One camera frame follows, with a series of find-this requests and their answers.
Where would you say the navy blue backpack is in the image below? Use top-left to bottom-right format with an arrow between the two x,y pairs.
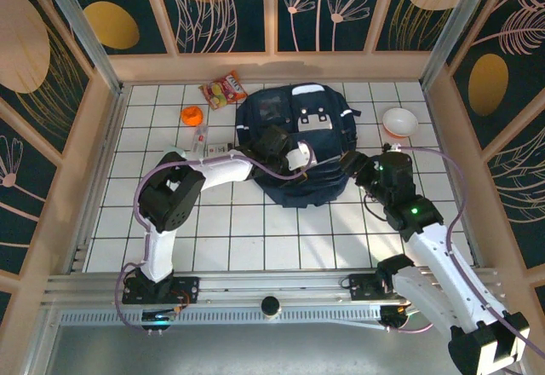
234,83 -> 362,210

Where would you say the clear plastic pencil tube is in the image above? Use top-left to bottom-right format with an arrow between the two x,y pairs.
190,124 -> 210,154

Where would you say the orange and white bowl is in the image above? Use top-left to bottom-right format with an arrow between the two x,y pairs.
381,107 -> 420,138

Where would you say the orange candy snack bag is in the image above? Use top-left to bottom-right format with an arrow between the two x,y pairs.
198,70 -> 249,113

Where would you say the small orange cup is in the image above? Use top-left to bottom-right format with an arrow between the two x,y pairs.
180,105 -> 204,127

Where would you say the black controller board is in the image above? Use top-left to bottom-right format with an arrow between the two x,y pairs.
141,309 -> 176,333
380,305 -> 410,332

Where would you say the black round knob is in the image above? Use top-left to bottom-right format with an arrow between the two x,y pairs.
260,294 -> 282,320

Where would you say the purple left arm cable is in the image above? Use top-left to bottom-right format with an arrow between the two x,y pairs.
113,141 -> 314,334

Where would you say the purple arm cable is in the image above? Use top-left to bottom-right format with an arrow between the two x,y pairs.
385,144 -> 545,357
113,141 -> 314,334

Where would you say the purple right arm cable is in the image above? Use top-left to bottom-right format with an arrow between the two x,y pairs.
385,144 -> 545,357

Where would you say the thin black cable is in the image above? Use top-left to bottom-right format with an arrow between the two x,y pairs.
361,187 -> 387,221

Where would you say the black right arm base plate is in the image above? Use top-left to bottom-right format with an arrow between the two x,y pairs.
348,272 -> 427,302

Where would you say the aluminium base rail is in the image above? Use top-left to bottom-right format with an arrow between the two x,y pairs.
42,266 -> 508,308

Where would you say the aluminium corner post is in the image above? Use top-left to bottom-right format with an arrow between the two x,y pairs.
419,0 -> 497,90
36,0 -> 124,95

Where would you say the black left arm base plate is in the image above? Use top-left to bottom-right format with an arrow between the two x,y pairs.
122,275 -> 201,306

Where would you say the perforated metal cable duct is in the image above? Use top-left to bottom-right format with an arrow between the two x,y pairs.
59,306 -> 384,327

